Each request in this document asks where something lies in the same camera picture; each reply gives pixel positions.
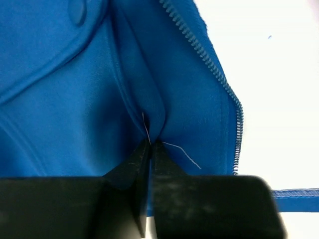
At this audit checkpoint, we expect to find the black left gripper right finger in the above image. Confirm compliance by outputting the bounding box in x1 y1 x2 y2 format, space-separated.
152 141 286 239

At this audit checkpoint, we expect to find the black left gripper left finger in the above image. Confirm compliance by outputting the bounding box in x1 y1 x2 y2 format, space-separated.
0 140 151 239

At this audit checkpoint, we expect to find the blue zip jacket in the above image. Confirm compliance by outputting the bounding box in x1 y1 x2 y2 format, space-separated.
0 0 319 212

